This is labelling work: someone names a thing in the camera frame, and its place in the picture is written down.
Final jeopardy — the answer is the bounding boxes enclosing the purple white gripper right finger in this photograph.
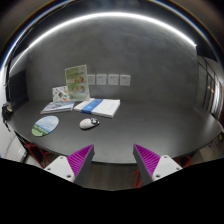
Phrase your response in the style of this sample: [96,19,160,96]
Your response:
[133,144,182,185]

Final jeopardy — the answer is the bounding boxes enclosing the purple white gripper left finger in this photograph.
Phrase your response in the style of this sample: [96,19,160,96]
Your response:
[45,144,95,186]

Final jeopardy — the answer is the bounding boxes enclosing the white computer mouse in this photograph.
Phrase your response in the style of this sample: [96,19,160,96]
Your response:
[80,118,99,130]

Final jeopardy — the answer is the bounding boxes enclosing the round landscape mouse pad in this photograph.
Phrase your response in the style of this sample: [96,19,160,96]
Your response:
[31,116,59,137]

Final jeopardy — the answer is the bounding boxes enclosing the thin landscape cover booklet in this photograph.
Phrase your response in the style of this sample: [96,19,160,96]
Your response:
[41,101,74,114]

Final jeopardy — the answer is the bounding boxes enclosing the white book with blue band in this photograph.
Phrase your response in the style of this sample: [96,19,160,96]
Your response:
[74,98,120,118]

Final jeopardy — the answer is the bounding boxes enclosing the small colourful standing card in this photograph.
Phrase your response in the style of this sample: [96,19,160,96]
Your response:
[52,86,69,102]

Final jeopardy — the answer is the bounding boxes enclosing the green standing brochure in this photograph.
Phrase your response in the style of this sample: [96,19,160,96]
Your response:
[65,65,90,101]

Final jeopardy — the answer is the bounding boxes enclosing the black object at table edge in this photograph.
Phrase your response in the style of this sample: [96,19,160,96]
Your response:
[1,103,13,128]

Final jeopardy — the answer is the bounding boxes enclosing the black monitor screen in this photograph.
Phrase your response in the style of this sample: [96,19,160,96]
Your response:
[9,70,29,110]

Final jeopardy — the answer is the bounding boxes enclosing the red chair frame left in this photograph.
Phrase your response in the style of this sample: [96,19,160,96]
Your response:
[24,141,52,168]

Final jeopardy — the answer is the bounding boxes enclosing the white wall socket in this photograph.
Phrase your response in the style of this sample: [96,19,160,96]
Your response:
[96,74,107,85]
[108,74,119,85]
[120,75,131,86]
[87,74,95,85]

